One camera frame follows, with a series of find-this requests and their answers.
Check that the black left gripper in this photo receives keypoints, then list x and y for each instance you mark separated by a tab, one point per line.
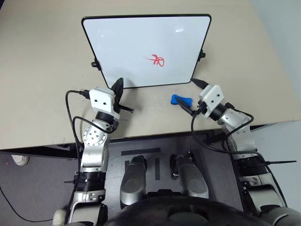
118	102

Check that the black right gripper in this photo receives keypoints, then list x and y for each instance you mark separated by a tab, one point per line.
201	107

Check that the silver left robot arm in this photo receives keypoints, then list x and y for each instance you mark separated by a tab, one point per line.
94	139

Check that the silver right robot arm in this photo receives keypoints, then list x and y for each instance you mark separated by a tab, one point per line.
235	120

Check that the blue bone-shaped eraser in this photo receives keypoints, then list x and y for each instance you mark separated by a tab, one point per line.
174	99

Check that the black whiteboard stand knob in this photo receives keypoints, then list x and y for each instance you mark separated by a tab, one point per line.
94	64
201	54

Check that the long black tape strip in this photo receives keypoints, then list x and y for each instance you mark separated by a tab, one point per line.
141	151

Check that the short black tape strip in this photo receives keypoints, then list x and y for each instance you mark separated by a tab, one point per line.
157	169

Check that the silver left robot leg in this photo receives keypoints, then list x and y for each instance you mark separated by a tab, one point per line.
132	179

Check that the silver robot leg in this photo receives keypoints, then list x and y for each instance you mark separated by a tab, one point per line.
132	179
191	179

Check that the silver right robot leg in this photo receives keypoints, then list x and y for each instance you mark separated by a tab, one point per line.
191	179

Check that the black zip tie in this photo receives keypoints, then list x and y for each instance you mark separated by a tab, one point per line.
70	182
282	162

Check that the black rounded robot torso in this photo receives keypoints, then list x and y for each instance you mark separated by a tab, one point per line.
183	212

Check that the white shoe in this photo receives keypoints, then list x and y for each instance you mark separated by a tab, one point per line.
20	160

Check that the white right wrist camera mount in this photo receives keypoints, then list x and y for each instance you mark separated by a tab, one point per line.
212	94

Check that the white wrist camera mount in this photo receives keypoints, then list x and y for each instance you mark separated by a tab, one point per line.
101	97
212	94

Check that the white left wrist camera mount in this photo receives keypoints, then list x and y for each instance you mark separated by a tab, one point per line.
101	97

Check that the white whiteboard with black frame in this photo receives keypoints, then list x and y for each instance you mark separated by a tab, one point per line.
141	42

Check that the black table frame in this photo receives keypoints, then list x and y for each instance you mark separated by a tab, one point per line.
54	151

